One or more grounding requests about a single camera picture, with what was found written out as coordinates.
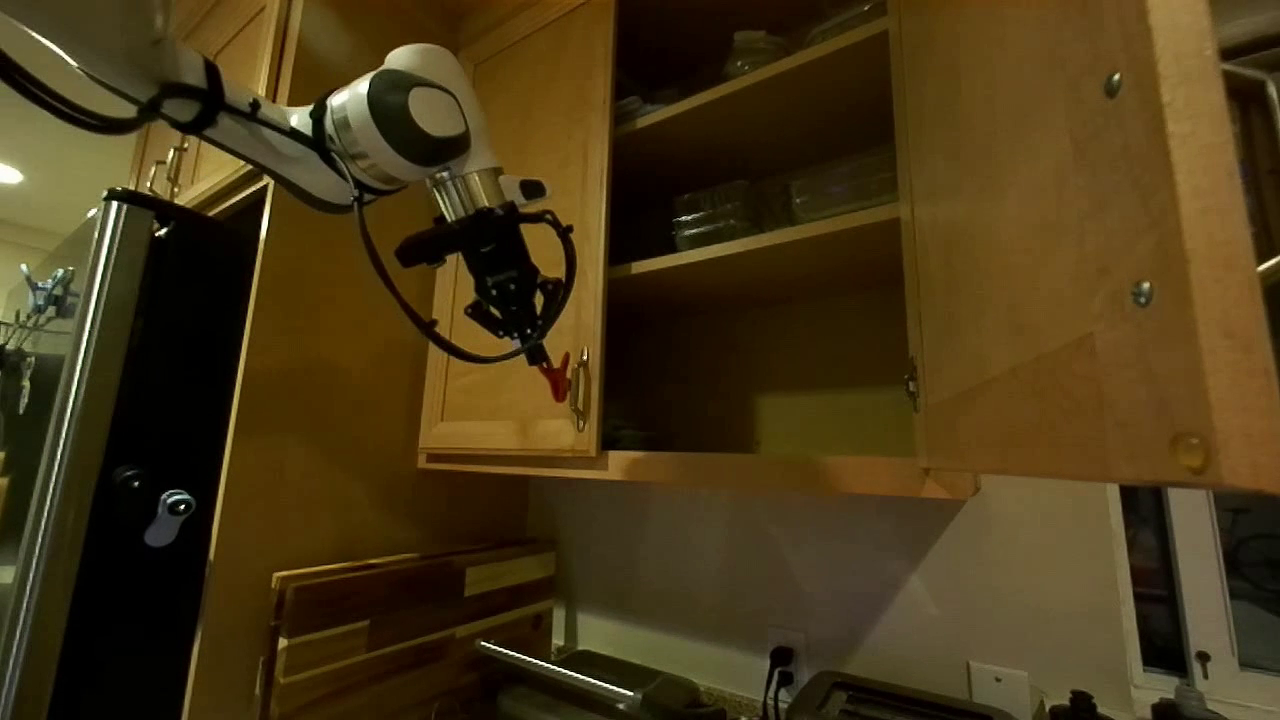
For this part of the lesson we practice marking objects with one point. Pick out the wall power outlet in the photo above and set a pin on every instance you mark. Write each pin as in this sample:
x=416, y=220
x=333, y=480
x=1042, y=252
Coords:
x=782, y=667

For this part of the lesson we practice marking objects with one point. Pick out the stainless steel refrigerator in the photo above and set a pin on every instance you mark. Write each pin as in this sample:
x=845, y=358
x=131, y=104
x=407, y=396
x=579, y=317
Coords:
x=119, y=385

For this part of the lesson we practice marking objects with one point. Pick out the stacked dishes on shelf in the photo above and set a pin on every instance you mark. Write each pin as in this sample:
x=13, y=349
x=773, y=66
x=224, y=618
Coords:
x=786, y=198

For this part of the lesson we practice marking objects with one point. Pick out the wooden cutting boards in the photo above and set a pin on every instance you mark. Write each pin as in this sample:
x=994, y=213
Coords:
x=395, y=636

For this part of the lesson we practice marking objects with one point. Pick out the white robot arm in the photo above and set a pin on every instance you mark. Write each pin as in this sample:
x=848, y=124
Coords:
x=407, y=123

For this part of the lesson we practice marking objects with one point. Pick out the kitchen window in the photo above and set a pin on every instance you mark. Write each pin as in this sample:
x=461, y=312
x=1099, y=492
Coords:
x=1204, y=601

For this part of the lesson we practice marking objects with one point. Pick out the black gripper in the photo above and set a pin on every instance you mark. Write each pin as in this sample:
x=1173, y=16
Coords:
x=504, y=280

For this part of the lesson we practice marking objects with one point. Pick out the white light switch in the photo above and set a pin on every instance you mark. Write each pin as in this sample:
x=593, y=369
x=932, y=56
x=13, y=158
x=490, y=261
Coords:
x=1007, y=690

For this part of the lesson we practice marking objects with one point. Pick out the stainless steel toaster oven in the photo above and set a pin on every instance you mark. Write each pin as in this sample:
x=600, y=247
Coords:
x=588, y=687

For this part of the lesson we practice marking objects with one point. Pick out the wooden upper cupboard frame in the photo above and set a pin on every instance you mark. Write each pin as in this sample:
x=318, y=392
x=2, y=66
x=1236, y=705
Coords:
x=756, y=362

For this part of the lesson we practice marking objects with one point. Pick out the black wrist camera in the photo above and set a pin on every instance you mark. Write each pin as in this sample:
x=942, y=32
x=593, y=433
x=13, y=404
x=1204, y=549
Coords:
x=435, y=247

